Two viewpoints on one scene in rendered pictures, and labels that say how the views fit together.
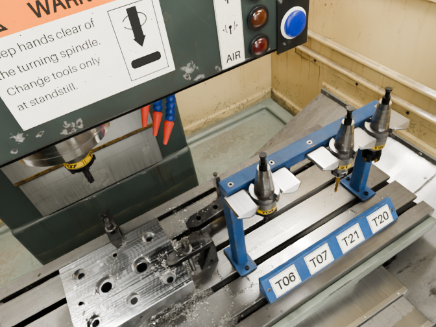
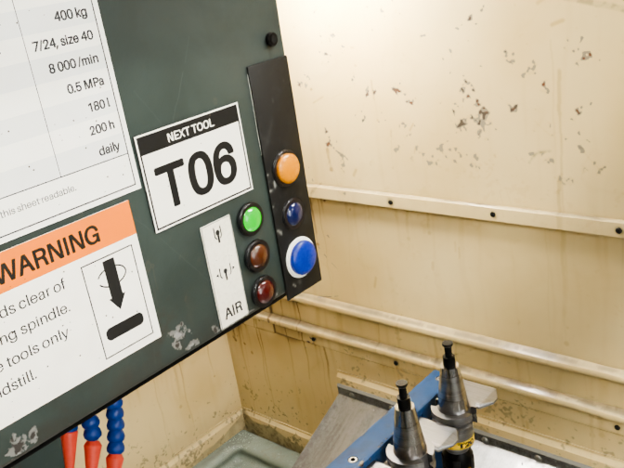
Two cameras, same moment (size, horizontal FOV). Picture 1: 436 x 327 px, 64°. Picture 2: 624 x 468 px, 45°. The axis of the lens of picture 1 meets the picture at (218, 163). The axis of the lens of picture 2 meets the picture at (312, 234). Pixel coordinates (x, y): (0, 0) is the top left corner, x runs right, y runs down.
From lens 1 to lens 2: 22 cm
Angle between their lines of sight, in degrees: 31
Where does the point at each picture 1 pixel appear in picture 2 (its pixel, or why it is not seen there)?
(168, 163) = not seen: outside the picture
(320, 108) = (347, 422)
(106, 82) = (73, 365)
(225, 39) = (221, 288)
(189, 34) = (176, 286)
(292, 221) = not seen: outside the picture
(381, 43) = (413, 288)
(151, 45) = (131, 305)
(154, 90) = (136, 370)
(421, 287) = not seen: outside the picture
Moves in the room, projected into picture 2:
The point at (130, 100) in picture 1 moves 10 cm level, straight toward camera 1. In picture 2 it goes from (104, 390) to (179, 447)
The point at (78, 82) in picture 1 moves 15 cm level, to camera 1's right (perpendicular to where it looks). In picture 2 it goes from (39, 369) to (255, 294)
